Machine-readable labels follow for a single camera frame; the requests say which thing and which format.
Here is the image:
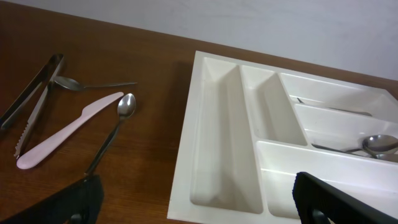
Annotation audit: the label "small steel teaspoon angled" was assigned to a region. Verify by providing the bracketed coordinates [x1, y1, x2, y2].
[54, 77, 137, 91]

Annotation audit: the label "steel fork diagonal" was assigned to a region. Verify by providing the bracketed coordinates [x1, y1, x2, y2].
[297, 98, 372, 117]

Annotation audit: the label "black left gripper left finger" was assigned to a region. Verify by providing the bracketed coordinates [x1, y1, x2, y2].
[1, 175, 104, 224]

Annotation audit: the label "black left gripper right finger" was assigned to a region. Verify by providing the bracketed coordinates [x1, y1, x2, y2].
[292, 172, 397, 224]

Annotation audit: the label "small steel teaspoon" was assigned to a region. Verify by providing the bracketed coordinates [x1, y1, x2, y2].
[85, 93, 136, 175]

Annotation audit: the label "steel kitchen tongs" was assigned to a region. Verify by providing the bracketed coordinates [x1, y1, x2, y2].
[0, 52, 65, 159]

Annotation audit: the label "white plastic cutlery tray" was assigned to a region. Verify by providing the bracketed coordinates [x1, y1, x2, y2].
[167, 52, 397, 223]

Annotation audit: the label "pink plastic knife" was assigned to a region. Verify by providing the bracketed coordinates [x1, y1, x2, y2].
[16, 92, 124, 169]

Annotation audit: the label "large steel spoon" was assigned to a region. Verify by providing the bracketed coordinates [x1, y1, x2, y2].
[312, 144, 397, 162]

